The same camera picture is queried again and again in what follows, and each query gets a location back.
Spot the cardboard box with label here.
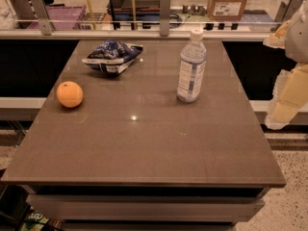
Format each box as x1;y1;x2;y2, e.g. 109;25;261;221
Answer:
207;0;247;20

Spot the blue chip bag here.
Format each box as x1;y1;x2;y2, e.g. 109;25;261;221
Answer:
82;39;143;76

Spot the grey table drawer cabinet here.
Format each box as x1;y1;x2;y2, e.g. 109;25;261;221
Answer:
27;193;265;225

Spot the green printed package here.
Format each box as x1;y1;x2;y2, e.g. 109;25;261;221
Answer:
20;211;49;231

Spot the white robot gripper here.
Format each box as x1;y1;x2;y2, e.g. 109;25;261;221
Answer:
263;0;308;130

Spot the grey metal railing post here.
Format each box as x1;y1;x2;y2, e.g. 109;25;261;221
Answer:
160;0;170;37
274;0;304;22
31;0;53;36

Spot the clear plastic water bottle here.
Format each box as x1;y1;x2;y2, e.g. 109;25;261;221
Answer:
177;30;207;103

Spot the purple plastic crate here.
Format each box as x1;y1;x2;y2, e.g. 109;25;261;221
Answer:
27;5;88;31

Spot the orange fruit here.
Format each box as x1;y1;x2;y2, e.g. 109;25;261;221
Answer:
56;81;84;108

